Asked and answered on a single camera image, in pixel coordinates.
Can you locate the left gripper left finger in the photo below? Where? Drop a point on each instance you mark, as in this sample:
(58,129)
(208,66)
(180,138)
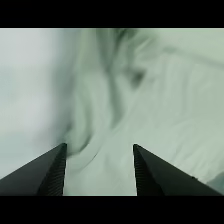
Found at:
(40,176)

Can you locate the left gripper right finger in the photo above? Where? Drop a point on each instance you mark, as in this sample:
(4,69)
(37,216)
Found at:
(160,178)

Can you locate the pale green shirt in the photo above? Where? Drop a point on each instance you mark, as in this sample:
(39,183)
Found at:
(140,100)

